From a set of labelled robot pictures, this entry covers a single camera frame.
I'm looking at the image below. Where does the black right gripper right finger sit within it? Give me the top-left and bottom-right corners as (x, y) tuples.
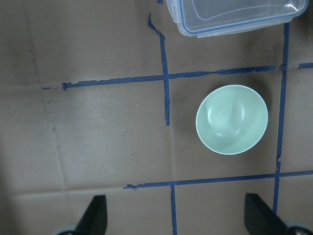
(245, 193), (290, 235)

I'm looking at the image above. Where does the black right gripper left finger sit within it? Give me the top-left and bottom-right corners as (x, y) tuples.
(73, 195), (107, 235)

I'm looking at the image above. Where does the green bowl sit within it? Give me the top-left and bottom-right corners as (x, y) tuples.
(195, 85), (268, 155)

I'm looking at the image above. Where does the clear plastic food container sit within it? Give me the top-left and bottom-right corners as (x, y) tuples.
(166, 0), (309, 38)

